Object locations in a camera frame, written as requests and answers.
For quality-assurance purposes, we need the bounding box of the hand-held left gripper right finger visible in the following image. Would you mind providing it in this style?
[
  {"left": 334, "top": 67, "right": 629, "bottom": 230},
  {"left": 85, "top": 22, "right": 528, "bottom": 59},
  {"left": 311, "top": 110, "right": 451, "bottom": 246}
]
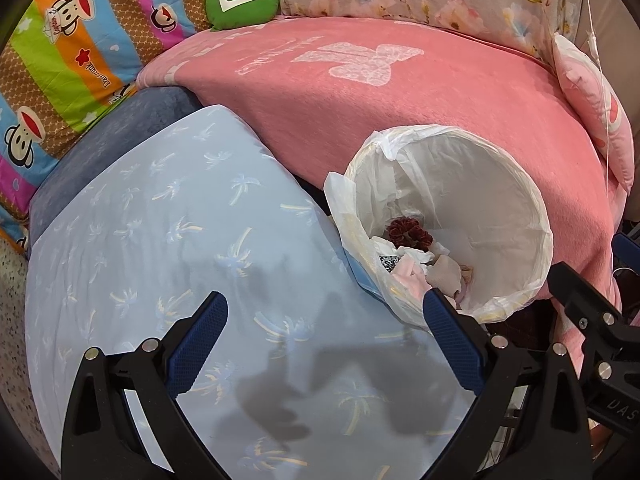
[{"left": 422, "top": 287, "right": 593, "bottom": 480}]

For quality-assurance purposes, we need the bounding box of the white grey cloth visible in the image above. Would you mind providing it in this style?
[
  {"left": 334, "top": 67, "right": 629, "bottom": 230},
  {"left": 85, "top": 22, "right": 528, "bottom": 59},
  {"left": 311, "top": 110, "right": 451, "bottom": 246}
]
[{"left": 372, "top": 237, "right": 448, "bottom": 267}]

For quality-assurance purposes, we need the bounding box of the pink blanket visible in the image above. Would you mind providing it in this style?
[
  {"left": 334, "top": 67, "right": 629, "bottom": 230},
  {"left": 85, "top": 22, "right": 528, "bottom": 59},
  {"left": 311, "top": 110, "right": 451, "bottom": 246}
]
[{"left": 136, "top": 16, "right": 626, "bottom": 376}]

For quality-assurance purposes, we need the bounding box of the trash bin with white bag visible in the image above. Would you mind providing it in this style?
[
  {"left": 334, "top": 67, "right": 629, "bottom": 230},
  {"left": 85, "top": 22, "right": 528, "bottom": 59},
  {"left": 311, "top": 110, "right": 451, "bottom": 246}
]
[{"left": 324, "top": 125, "right": 555, "bottom": 328}]

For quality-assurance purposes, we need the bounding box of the pink white pillow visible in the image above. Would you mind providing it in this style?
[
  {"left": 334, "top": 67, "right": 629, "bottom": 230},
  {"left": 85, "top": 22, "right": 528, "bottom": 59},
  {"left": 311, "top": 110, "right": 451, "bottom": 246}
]
[{"left": 552, "top": 32, "right": 633, "bottom": 193}]

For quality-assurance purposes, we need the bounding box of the beige stocking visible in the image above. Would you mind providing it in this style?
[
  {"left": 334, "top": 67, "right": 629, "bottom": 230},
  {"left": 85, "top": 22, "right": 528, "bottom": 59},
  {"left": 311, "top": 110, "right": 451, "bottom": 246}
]
[{"left": 430, "top": 255, "right": 464, "bottom": 299}]

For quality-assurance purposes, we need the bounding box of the striped cartoon blanket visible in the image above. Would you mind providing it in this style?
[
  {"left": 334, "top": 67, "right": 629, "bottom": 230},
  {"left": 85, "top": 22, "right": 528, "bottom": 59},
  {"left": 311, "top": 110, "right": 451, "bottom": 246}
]
[{"left": 0, "top": 0, "right": 221, "bottom": 256}]

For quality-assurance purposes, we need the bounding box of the light blue palm-print cloth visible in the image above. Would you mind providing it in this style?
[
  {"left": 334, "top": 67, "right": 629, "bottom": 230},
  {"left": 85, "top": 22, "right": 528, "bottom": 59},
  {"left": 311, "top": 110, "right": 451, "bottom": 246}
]
[{"left": 24, "top": 105, "right": 481, "bottom": 480}]

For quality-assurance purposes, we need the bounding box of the blue-grey cushion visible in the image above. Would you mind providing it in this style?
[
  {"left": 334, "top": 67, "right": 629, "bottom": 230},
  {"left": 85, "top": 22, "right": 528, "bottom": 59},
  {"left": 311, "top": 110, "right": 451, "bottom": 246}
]
[{"left": 27, "top": 87, "right": 206, "bottom": 256}]

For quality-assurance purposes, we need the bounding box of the dark red velvet scrunchie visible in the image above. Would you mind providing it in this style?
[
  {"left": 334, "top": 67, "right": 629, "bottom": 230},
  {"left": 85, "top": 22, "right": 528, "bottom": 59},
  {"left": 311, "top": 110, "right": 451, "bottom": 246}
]
[{"left": 385, "top": 217, "right": 434, "bottom": 252}]

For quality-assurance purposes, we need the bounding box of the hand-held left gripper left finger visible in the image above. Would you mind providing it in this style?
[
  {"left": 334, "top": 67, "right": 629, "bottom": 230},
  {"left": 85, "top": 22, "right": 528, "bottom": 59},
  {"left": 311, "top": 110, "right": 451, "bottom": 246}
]
[{"left": 61, "top": 290, "right": 231, "bottom": 480}]

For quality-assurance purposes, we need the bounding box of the green round cushion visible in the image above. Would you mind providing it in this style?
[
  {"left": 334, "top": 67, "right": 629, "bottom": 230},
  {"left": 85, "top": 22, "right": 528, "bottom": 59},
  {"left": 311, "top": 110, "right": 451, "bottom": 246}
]
[{"left": 206, "top": 0, "right": 279, "bottom": 32}]

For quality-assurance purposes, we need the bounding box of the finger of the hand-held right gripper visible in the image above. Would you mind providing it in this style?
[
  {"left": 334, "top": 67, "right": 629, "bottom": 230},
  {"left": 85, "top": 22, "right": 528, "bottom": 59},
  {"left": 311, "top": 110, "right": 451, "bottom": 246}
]
[
  {"left": 547, "top": 261, "right": 624, "bottom": 342},
  {"left": 613, "top": 233, "right": 640, "bottom": 272}
]

